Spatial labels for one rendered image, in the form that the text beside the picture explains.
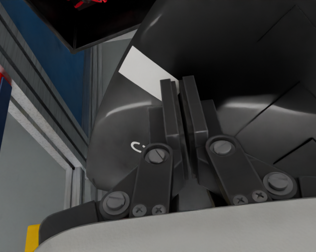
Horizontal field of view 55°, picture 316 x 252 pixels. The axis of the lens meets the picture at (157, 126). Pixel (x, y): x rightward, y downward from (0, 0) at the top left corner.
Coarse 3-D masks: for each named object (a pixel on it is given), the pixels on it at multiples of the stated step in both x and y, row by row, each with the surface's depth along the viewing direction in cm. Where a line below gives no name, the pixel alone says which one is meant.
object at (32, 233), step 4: (36, 224) 50; (28, 228) 50; (32, 228) 49; (36, 228) 49; (28, 232) 49; (32, 232) 49; (36, 232) 49; (28, 236) 49; (32, 236) 49; (36, 236) 49; (28, 240) 49; (32, 240) 48; (36, 240) 48; (28, 244) 48; (32, 244) 48; (36, 244) 48; (28, 248) 48; (32, 248) 48
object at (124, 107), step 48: (192, 0) 13; (240, 0) 12; (288, 0) 12; (144, 48) 14; (192, 48) 14; (240, 48) 13; (288, 48) 12; (144, 96) 16; (240, 96) 14; (288, 96) 13; (96, 144) 20; (240, 144) 16; (288, 144) 15; (192, 192) 20
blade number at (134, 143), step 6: (132, 132) 18; (126, 138) 18; (132, 138) 18; (138, 138) 18; (144, 138) 18; (126, 144) 19; (132, 144) 19; (138, 144) 18; (144, 144) 18; (126, 150) 19; (132, 150) 19; (138, 150) 19; (138, 156) 19
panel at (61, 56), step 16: (0, 0) 41; (16, 0) 46; (16, 16) 45; (32, 16) 51; (32, 32) 50; (48, 32) 57; (32, 48) 49; (48, 48) 56; (64, 48) 65; (48, 64) 55; (64, 64) 64; (80, 64) 77; (64, 80) 63; (80, 80) 75; (64, 96) 61; (80, 96) 73; (80, 112) 71
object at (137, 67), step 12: (132, 48) 15; (132, 60) 15; (144, 60) 15; (120, 72) 16; (132, 72) 15; (144, 72) 15; (156, 72) 15; (144, 84) 16; (156, 84) 15; (156, 96) 16
